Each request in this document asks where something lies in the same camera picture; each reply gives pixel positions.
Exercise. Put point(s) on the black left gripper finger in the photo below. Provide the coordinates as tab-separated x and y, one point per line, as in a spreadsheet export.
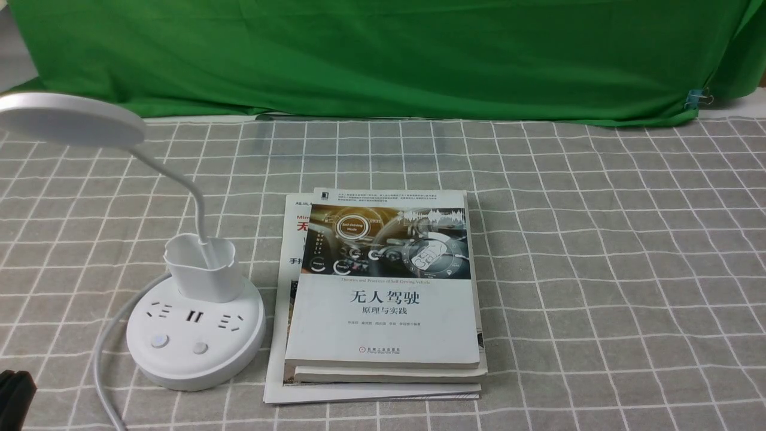
18	389

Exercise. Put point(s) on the white desk lamp with socket base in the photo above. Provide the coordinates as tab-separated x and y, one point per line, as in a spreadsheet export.
204	322

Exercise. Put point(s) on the thin white magazine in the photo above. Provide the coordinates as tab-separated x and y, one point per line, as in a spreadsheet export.
277	391

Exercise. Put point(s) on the book under top textbook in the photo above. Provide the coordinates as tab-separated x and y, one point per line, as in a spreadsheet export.
395	375

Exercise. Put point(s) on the white self-driving textbook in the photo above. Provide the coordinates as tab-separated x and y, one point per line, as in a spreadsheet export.
383	311

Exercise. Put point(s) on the grey checked tablecloth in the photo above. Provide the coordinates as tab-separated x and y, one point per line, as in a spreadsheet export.
620	272

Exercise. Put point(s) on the green backdrop cloth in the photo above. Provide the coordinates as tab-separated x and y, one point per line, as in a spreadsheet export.
606	63

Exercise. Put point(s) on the blue binder clip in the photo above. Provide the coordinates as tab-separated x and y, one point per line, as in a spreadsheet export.
697	98

